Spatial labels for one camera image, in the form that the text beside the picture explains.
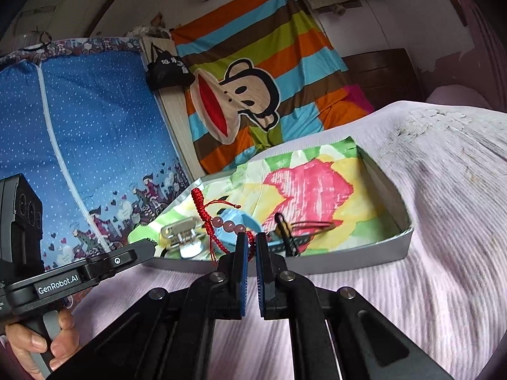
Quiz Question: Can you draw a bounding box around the person's left hand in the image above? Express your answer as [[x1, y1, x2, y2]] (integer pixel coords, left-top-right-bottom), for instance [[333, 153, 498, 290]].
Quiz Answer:
[[5, 309, 81, 379]]

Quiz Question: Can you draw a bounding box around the black hanging bag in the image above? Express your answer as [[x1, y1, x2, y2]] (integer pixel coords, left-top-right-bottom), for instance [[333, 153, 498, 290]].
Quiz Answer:
[[145, 43, 195, 91]]

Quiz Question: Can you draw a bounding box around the pink pillow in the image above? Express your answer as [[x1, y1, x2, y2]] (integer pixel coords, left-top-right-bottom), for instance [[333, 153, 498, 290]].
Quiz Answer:
[[426, 84, 493, 110]]

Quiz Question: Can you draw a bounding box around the grey shallow box tray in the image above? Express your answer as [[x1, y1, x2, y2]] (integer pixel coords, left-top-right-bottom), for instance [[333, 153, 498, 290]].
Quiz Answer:
[[146, 142, 415, 276]]

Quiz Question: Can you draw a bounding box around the pink ribbed bed cover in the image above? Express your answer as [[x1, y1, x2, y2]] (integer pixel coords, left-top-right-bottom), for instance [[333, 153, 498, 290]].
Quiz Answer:
[[70, 100, 507, 380]]

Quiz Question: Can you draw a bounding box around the striped monkey cartoon blanket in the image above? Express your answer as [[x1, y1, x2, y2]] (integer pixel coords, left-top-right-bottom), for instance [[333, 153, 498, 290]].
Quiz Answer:
[[172, 0, 374, 173]]

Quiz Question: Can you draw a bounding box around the white silver hair clip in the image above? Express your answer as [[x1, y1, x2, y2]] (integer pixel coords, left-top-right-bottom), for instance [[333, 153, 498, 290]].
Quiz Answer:
[[158, 217, 204, 259]]

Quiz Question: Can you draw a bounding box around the light wooden cabinet panel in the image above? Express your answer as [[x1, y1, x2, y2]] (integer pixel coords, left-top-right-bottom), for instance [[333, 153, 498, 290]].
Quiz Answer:
[[141, 36, 205, 182]]

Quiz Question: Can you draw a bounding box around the red braided bead bracelet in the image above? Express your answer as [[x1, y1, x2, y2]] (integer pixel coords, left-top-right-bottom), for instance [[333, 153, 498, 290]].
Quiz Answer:
[[190, 187, 256, 268]]

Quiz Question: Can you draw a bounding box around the black beaded hair clip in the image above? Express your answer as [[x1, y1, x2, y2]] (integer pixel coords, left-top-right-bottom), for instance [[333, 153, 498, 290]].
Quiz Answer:
[[273, 212, 338, 258]]

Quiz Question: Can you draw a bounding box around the blue smart watch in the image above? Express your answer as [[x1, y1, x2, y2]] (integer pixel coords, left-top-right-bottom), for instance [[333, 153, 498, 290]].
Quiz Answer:
[[211, 208, 285, 253]]

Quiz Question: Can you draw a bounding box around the dark wooden headboard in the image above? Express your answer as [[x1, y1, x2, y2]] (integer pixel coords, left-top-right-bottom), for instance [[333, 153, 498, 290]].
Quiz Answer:
[[344, 48, 424, 110]]

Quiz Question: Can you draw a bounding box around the blue starry fabric wardrobe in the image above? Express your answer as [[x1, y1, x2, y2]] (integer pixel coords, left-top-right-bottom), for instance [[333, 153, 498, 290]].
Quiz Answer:
[[1, 38, 189, 270]]

